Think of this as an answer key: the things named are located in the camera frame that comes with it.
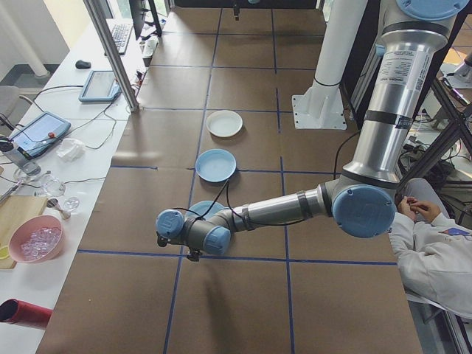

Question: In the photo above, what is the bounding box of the black computer keyboard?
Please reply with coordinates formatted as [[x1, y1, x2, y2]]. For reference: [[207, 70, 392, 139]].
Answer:
[[109, 23, 134, 56]]

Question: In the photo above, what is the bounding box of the black box with white label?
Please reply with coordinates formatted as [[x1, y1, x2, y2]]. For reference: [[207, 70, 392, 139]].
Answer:
[[142, 36, 160, 68]]

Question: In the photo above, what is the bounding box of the person bare hand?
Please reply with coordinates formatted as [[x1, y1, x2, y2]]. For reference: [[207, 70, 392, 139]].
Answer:
[[414, 201, 442, 222], [397, 196, 417, 217]]

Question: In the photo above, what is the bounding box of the white pedestal column with base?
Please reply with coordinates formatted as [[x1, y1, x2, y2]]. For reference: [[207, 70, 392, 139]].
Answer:
[[291, 0, 369, 131]]

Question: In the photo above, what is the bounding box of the wooden cutting board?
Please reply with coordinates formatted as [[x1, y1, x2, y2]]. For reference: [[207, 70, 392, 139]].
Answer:
[[0, 194, 49, 270]]

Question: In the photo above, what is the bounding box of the black frame cover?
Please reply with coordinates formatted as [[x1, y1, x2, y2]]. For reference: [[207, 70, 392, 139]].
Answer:
[[346, 0, 388, 130]]

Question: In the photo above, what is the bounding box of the clear ice cubes pile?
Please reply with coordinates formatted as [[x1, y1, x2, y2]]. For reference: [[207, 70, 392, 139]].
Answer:
[[20, 225, 62, 256]]

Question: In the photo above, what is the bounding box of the grey chair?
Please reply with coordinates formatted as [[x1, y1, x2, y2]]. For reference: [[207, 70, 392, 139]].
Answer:
[[0, 84, 35, 137]]

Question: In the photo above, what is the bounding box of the metal bar jigger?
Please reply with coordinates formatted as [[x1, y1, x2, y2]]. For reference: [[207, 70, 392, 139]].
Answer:
[[46, 198, 72, 221]]

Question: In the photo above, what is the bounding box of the black monitor with stand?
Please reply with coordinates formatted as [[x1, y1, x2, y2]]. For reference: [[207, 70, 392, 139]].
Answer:
[[128, 0, 164, 41]]

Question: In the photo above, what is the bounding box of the white round plate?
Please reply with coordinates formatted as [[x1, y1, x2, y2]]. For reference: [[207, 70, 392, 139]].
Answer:
[[206, 109, 244, 138]]

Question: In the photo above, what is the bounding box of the small clear glass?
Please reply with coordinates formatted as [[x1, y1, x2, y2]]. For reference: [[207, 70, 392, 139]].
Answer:
[[61, 195, 81, 215]]

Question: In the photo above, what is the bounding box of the clear bottle with black cap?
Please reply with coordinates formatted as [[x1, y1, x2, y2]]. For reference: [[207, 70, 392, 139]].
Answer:
[[0, 135, 42, 177]]

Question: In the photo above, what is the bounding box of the person in white coat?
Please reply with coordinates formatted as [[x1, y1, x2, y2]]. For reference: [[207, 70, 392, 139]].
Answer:
[[389, 212, 472, 321]]

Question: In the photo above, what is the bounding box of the black metal frame bar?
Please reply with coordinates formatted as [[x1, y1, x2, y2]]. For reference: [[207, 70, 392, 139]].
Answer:
[[400, 73, 472, 229]]

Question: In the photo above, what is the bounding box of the crumpled white tissue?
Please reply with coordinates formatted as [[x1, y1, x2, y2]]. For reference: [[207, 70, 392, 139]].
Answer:
[[55, 137, 87, 163]]

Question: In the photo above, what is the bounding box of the aluminium profile post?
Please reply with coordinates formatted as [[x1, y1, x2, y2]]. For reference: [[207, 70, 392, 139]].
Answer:
[[81, 0, 141, 114]]

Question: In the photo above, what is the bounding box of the clear glass bowl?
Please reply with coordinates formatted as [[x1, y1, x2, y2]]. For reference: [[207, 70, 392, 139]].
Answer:
[[38, 173, 67, 199]]

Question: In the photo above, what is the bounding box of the thin black pendant cable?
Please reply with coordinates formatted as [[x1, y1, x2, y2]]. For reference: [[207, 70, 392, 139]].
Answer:
[[69, 108, 131, 150], [32, 84, 85, 111]]

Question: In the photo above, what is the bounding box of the blue grey teach pendant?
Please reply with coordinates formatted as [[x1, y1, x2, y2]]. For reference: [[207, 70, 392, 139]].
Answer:
[[77, 69, 122, 104], [7, 111, 72, 161]]

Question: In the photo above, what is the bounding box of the red tube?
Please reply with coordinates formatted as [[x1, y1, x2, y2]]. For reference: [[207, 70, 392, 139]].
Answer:
[[0, 297, 55, 330]]

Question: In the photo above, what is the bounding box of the silver metal frame rail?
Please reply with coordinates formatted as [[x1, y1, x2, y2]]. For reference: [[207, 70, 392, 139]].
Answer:
[[349, 42, 386, 114]]

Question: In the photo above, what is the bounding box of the pink bowl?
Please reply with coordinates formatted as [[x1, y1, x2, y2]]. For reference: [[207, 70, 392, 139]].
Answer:
[[8, 215, 65, 264]]

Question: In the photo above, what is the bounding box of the white sleeved forearm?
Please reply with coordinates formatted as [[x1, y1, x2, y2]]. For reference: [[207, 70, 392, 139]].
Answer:
[[389, 212, 417, 255], [429, 212, 472, 240]]

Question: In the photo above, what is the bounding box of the white round pipe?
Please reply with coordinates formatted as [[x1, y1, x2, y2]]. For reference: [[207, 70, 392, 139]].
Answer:
[[0, 0, 52, 79]]

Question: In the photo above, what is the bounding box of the white side table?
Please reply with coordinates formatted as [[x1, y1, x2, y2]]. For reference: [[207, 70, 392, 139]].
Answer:
[[0, 10, 174, 354]]

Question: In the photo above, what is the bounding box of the grey trouser leg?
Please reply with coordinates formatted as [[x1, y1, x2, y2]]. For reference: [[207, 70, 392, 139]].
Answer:
[[400, 178, 453, 222]]

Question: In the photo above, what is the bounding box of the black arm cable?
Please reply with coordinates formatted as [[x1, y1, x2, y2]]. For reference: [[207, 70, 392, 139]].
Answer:
[[171, 131, 362, 228]]

